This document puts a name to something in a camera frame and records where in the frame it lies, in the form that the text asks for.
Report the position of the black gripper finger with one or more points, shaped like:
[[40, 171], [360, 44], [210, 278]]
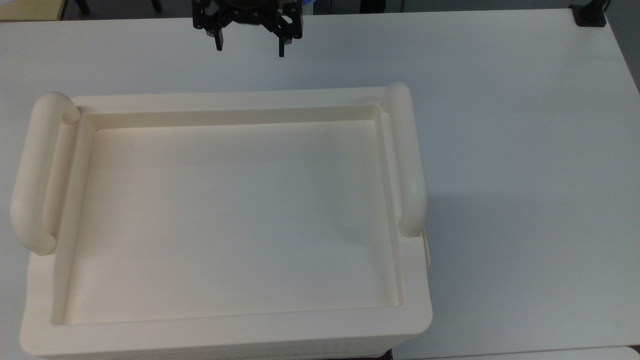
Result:
[[219, 41], [282, 47]]

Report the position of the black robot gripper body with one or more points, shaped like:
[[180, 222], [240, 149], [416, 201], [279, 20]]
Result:
[[247, 12]]

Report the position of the cream plastic cabinet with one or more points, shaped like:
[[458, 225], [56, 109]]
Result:
[[230, 220]]

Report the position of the black chair leg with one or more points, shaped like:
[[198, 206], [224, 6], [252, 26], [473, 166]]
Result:
[[156, 5], [83, 6]]

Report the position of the black table clamp mount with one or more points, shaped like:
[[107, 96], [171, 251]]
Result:
[[589, 14]]

